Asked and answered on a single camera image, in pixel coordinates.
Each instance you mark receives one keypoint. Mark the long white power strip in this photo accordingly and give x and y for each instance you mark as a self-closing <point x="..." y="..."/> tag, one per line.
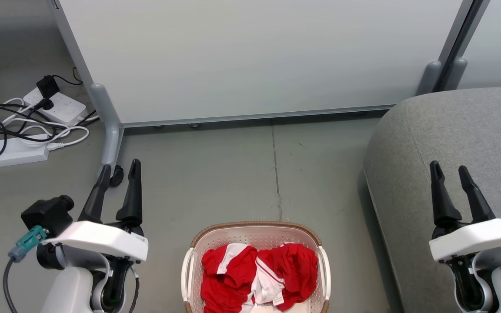
<point x="13" y="152"/>

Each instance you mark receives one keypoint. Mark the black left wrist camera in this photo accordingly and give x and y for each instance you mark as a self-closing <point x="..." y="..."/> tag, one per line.
<point x="48" y="215"/>

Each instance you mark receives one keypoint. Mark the square white power strip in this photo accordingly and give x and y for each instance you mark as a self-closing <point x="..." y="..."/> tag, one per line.
<point x="65" y="108"/>

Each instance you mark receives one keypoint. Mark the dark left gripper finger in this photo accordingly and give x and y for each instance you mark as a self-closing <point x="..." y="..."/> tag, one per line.
<point x="133" y="195"/>
<point x="96" y="200"/>

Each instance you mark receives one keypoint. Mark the large white partition panel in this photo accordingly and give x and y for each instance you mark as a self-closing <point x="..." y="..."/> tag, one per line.
<point x="255" y="56"/>

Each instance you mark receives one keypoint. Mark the grey fabric sofa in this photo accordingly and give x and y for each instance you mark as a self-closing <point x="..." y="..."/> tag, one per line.
<point x="450" y="139"/>

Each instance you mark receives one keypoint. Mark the small partition levelling foot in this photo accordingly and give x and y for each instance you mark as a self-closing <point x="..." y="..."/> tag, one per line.
<point x="195" y="125"/>

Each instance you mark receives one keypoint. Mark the red shorts white band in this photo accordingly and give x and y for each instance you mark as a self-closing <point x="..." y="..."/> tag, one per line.
<point x="228" y="278"/>

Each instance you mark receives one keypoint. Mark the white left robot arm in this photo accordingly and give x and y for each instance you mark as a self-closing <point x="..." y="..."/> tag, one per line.
<point x="70" y="287"/>

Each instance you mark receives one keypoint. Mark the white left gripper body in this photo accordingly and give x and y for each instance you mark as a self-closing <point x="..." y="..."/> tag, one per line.
<point x="98" y="239"/>

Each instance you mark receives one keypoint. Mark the white perforated laundry basket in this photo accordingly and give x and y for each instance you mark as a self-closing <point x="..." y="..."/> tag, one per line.
<point x="250" y="234"/>

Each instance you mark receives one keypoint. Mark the grey partition foot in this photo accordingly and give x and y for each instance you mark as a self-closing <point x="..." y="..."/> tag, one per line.
<point x="110" y="130"/>
<point x="455" y="74"/>
<point x="429" y="78"/>

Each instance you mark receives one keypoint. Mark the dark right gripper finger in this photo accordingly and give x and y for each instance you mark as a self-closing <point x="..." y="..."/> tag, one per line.
<point x="444" y="204"/>
<point x="479" y="204"/>

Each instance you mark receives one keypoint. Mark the red shirt white collar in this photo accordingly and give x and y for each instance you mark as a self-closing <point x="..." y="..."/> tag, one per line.
<point x="296" y="269"/>

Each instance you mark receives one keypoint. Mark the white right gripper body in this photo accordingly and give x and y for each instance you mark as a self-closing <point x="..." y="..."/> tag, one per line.
<point x="476" y="237"/>

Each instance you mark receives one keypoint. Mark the black power adapter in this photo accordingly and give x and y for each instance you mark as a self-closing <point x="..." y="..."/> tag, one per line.
<point x="48" y="86"/>

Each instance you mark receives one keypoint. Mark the black plug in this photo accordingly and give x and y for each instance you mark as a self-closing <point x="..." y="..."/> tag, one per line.
<point x="45" y="104"/>

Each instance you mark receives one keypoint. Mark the black caster wheel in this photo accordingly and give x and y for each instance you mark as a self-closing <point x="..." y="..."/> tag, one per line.
<point x="117" y="176"/>

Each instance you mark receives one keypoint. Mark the narrow white partition panel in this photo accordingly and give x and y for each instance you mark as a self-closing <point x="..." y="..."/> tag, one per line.
<point x="498" y="39"/>

